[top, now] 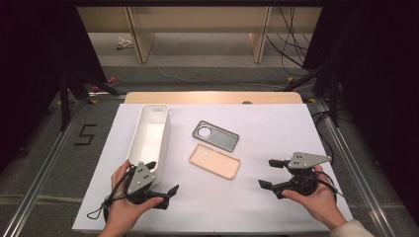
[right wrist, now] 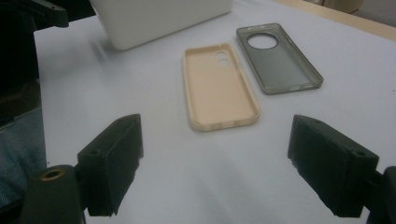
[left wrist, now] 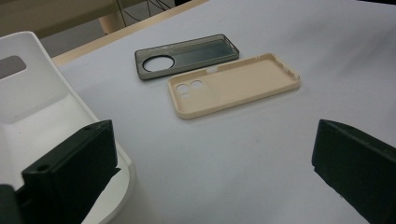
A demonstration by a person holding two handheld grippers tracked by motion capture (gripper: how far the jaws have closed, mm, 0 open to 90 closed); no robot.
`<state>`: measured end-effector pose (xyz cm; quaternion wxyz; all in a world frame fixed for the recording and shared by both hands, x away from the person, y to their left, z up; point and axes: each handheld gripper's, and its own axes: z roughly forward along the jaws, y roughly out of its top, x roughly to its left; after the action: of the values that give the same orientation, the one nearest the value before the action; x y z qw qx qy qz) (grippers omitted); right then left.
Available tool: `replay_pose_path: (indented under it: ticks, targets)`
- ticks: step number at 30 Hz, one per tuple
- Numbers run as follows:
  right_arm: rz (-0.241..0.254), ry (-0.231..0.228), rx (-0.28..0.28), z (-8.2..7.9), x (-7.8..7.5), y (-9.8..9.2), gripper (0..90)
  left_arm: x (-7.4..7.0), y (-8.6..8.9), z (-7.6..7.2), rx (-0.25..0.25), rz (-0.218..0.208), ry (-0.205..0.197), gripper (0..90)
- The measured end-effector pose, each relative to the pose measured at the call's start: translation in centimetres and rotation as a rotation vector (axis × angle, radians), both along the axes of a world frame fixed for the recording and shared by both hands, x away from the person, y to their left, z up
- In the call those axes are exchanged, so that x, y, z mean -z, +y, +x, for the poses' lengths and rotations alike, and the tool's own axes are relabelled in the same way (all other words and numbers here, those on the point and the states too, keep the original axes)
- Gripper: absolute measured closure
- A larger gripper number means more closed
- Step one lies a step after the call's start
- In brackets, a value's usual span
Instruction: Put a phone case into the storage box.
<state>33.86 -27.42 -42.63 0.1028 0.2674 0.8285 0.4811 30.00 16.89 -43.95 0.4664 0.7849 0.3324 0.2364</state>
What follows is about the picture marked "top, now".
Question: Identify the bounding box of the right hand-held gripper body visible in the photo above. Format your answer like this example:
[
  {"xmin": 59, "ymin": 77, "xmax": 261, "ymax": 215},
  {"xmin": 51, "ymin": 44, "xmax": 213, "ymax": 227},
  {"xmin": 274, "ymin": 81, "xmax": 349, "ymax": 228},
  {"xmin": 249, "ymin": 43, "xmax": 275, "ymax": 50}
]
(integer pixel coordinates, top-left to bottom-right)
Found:
[{"xmin": 272, "ymin": 151, "xmax": 333, "ymax": 200}]

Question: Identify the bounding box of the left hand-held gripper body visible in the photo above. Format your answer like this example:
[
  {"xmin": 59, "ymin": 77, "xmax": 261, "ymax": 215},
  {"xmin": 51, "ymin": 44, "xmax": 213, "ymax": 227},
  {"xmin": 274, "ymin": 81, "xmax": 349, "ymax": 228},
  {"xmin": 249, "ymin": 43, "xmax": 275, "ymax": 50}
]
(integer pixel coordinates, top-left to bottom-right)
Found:
[{"xmin": 125, "ymin": 161, "xmax": 171, "ymax": 210}]

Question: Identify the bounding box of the white plastic storage box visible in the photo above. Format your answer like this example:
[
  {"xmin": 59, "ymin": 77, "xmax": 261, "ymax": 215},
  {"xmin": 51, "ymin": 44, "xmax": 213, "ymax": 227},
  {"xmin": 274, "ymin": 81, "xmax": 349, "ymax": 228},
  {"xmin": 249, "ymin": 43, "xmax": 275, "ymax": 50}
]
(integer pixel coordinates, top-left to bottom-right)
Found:
[{"xmin": 126, "ymin": 103, "xmax": 171, "ymax": 186}]

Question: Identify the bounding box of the beige phone case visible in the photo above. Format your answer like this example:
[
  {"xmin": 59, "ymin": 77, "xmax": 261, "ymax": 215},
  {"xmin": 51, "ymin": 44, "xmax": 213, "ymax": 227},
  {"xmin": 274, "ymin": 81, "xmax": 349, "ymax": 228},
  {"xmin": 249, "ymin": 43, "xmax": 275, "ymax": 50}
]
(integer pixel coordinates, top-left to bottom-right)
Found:
[{"xmin": 188, "ymin": 143, "xmax": 242, "ymax": 181}]

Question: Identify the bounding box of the grey phone case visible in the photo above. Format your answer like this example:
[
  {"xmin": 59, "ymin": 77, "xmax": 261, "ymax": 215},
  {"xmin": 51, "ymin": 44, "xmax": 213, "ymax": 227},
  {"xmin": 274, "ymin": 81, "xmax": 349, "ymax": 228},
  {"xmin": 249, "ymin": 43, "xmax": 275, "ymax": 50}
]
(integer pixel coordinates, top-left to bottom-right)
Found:
[{"xmin": 192, "ymin": 119, "xmax": 240, "ymax": 153}]

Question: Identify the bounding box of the person's left hand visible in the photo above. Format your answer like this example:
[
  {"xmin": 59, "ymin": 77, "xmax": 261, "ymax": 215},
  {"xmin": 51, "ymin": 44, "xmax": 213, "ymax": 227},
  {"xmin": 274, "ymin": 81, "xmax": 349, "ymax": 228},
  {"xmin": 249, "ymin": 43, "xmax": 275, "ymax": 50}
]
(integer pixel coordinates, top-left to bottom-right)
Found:
[{"xmin": 104, "ymin": 160, "xmax": 165, "ymax": 231}]

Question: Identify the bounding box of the person's right hand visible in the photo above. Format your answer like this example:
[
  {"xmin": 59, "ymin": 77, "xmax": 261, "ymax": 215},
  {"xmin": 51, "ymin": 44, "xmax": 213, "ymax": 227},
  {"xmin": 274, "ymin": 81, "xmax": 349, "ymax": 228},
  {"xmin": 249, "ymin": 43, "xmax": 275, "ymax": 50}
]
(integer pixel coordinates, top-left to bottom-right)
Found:
[{"xmin": 282, "ymin": 164, "xmax": 348, "ymax": 231}]

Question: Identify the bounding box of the white table mat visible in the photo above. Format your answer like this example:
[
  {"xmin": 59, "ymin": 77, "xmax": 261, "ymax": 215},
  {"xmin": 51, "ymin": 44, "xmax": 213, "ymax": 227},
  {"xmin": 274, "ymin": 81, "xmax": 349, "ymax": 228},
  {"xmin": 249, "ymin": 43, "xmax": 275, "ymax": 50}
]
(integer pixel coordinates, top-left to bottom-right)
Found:
[{"xmin": 71, "ymin": 103, "xmax": 354, "ymax": 233}]

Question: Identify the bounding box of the black metal stand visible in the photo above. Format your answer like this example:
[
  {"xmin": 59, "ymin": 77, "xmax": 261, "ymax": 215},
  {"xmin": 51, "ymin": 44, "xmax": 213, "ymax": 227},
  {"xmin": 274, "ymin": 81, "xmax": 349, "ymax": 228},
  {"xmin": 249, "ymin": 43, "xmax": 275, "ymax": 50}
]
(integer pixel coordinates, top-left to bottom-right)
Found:
[
  {"xmin": 58, "ymin": 70, "xmax": 126, "ymax": 132},
  {"xmin": 279, "ymin": 63, "xmax": 341, "ymax": 128}
]

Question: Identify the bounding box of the light wooden table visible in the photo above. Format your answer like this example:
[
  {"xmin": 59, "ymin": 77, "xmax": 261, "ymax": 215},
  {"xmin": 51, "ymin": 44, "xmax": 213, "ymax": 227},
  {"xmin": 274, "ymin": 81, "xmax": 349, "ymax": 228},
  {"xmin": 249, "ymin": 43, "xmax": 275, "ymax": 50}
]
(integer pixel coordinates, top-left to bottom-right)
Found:
[{"xmin": 124, "ymin": 91, "xmax": 304, "ymax": 106}]

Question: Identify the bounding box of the pink object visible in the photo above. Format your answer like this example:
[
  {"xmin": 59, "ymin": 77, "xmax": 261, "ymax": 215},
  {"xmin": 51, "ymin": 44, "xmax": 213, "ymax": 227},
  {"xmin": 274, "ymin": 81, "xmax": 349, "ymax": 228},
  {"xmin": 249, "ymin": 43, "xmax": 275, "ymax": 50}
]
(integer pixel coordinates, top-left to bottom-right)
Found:
[{"xmin": 91, "ymin": 76, "xmax": 120, "ymax": 94}]

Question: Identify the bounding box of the black curtain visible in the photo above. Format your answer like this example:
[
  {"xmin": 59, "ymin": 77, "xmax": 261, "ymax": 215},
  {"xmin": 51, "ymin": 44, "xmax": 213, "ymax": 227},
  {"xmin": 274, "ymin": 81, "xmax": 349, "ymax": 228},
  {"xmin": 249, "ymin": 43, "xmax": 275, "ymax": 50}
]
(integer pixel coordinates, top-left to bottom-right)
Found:
[
  {"xmin": 301, "ymin": 0, "xmax": 419, "ymax": 216},
  {"xmin": 0, "ymin": 0, "xmax": 107, "ymax": 174}
]

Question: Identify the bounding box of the crumpled white paper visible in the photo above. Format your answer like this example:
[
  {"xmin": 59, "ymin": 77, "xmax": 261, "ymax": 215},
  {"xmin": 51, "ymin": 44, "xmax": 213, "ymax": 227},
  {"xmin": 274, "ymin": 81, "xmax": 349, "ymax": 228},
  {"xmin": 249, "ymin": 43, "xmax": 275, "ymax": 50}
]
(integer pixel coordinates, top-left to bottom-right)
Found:
[{"xmin": 116, "ymin": 36, "xmax": 134, "ymax": 50}]

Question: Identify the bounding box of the light wooden shelf unit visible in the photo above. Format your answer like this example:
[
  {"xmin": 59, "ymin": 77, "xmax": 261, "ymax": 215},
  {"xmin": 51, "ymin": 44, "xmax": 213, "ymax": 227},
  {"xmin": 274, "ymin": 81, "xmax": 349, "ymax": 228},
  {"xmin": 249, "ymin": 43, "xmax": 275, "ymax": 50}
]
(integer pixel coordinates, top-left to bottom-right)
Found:
[{"xmin": 77, "ymin": 6, "xmax": 323, "ymax": 64}]

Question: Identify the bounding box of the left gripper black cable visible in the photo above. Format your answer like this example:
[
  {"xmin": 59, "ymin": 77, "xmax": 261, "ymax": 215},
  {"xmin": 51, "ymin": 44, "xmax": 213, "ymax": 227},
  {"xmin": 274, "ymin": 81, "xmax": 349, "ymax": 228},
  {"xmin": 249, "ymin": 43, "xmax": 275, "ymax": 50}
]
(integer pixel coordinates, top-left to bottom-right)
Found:
[{"xmin": 86, "ymin": 166, "xmax": 136, "ymax": 221}]

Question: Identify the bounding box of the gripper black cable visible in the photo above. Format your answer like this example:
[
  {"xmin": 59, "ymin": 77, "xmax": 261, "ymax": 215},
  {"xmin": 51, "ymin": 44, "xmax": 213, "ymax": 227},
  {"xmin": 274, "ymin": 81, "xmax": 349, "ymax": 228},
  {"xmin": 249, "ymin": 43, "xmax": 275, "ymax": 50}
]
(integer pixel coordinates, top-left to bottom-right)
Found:
[
  {"xmin": 86, "ymin": 166, "xmax": 136, "ymax": 221},
  {"xmin": 310, "ymin": 171, "xmax": 350, "ymax": 202}
]

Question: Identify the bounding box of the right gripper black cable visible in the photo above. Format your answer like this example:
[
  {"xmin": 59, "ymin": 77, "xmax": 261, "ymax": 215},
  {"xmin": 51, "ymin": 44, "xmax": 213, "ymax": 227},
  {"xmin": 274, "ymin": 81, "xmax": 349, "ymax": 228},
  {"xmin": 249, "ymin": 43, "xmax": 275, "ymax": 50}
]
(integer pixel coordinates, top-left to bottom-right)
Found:
[{"xmin": 310, "ymin": 171, "xmax": 350, "ymax": 202}]

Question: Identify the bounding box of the short aluminium floor rail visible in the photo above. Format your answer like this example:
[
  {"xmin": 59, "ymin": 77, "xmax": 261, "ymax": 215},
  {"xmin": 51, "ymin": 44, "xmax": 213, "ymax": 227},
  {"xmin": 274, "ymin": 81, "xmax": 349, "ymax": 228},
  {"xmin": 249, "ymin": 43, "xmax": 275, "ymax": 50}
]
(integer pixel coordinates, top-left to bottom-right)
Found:
[{"xmin": 86, "ymin": 92, "xmax": 128, "ymax": 100}]

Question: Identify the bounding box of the bundle of black cables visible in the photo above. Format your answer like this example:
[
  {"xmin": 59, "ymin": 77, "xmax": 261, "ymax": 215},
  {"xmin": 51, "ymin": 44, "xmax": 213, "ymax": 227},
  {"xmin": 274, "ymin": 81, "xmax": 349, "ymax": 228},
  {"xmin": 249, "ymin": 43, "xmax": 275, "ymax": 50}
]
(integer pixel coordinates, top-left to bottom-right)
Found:
[{"xmin": 265, "ymin": 6, "xmax": 312, "ymax": 77}]

